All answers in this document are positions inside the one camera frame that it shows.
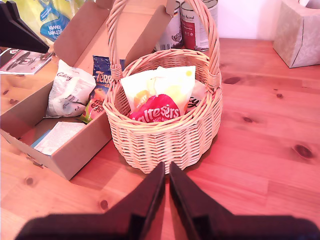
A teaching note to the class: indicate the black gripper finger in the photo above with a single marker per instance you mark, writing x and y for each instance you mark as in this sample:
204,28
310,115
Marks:
15,32
150,195
18,10
185,195

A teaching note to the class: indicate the white Galaxy egg bag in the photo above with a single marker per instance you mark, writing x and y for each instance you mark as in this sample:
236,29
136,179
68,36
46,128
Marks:
196,100
67,92

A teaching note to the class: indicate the blue Terry's Orange egg bag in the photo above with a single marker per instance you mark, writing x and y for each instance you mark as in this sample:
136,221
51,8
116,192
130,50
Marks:
100,77

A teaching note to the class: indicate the brown cardboard box with lid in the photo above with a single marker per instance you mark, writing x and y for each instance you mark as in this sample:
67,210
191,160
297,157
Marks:
75,155

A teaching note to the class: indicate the grey tissue box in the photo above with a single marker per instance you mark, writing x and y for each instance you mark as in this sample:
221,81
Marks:
297,37

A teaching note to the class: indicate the printed magazine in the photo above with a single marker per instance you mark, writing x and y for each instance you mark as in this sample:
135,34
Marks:
22,62

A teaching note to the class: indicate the yellow blue kitchen towel pack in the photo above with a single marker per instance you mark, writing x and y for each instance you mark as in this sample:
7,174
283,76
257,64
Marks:
50,20

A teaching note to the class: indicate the red Maltesers egg bag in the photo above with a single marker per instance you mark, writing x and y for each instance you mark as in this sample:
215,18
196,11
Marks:
160,113

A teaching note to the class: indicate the white and blue paper leaflet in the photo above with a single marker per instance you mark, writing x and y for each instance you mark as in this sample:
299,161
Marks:
58,137

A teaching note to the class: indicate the yellow and white egg bag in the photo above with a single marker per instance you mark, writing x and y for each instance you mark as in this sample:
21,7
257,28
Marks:
170,83

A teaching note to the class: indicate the red label tin can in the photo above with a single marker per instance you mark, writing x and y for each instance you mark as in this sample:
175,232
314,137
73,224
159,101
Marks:
195,27

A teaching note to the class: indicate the white tissue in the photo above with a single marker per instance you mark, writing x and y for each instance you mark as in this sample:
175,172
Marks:
303,2

